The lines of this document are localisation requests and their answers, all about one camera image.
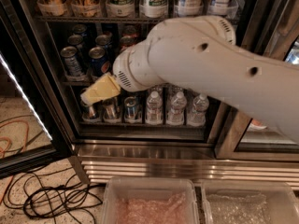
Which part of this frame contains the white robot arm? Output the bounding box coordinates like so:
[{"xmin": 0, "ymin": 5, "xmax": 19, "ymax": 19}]
[{"xmin": 81, "ymin": 16, "xmax": 299, "ymax": 142}]

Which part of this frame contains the small silver can middle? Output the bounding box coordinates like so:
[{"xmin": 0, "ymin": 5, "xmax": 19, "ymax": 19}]
[{"xmin": 103, "ymin": 97, "xmax": 121, "ymax": 123}]

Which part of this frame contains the small silver can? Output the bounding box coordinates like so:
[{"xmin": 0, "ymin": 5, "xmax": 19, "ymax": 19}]
[
  {"xmin": 103, "ymin": 97, "xmax": 121, "ymax": 123},
  {"xmin": 80, "ymin": 102, "xmax": 100, "ymax": 122}
]

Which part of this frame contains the blue Pepsi can front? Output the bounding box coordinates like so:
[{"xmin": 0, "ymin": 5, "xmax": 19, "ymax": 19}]
[{"xmin": 89, "ymin": 47, "xmax": 112, "ymax": 81}]

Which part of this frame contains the small blue can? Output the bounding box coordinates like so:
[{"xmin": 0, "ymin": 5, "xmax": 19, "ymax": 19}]
[{"xmin": 124, "ymin": 96, "xmax": 140, "ymax": 123}]

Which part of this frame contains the small silver can left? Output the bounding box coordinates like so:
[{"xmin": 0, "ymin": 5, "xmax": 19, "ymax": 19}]
[{"xmin": 80, "ymin": 102, "xmax": 100, "ymax": 122}]

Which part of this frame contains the open glass fridge door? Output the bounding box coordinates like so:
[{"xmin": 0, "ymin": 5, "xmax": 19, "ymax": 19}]
[{"xmin": 0, "ymin": 6, "xmax": 71, "ymax": 179}]

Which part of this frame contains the white green orange can right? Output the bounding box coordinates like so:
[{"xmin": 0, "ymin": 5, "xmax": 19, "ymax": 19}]
[{"xmin": 139, "ymin": 0, "xmax": 168, "ymax": 19}]

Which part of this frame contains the metal fridge bottom grille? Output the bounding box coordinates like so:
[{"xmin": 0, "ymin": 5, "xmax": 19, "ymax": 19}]
[{"xmin": 76, "ymin": 144, "xmax": 299, "ymax": 190}]

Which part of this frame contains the white blue can right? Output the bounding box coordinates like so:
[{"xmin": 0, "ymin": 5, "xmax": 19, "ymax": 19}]
[{"xmin": 207, "ymin": 0, "xmax": 238, "ymax": 19}]

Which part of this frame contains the water bottle left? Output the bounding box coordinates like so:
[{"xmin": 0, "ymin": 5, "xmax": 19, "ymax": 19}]
[{"xmin": 146, "ymin": 91, "xmax": 163, "ymax": 125}]

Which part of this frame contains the water bottle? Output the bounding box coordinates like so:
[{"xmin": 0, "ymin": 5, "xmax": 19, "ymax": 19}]
[
  {"xmin": 187, "ymin": 92, "xmax": 209, "ymax": 127},
  {"xmin": 146, "ymin": 91, "xmax": 163, "ymax": 125},
  {"xmin": 166, "ymin": 91, "xmax": 187, "ymax": 126}
]

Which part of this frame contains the water bottle middle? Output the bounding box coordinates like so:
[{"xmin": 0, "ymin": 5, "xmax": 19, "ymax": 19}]
[{"xmin": 166, "ymin": 91, "xmax": 187, "ymax": 126}]

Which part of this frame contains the water bottle right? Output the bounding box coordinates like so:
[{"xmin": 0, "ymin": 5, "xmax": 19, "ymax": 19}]
[{"xmin": 187, "ymin": 92, "xmax": 209, "ymax": 127}]

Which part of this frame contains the clear bin pink wrap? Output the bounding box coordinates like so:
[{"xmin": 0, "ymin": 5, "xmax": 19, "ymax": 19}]
[{"xmin": 101, "ymin": 176, "xmax": 200, "ymax": 224}]

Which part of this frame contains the clear bin bubble wrap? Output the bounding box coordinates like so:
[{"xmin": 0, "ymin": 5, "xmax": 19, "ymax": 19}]
[{"xmin": 201, "ymin": 180, "xmax": 299, "ymax": 224}]

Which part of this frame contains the middle wire shelf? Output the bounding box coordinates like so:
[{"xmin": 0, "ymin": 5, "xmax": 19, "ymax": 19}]
[{"xmin": 63, "ymin": 81, "xmax": 92, "ymax": 87}]

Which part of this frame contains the wire shelf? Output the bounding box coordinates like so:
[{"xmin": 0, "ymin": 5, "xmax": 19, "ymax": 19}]
[
  {"xmin": 35, "ymin": 14, "xmax": 240, "ymax": 26},
  {"xmin": 63, "ymin": 81, "xmax": 92, "ymax": 87}
]

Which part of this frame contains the top wire shelf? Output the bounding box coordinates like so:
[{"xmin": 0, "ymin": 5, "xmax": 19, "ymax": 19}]
[{"xmin": 35, "ymin": 14, "xmax": 240, "ymax": 26}]

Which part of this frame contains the orange cable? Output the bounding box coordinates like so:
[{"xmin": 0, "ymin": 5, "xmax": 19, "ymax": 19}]
[{"xmin": 0, "ymin": 119, "xmax": 31, "ymax": 203}]

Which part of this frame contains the black cable bundle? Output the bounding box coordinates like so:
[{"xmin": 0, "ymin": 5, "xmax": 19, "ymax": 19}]
[{"xmin": 2, "ymin": 163, "xmax": 106, "ymax": 224}]

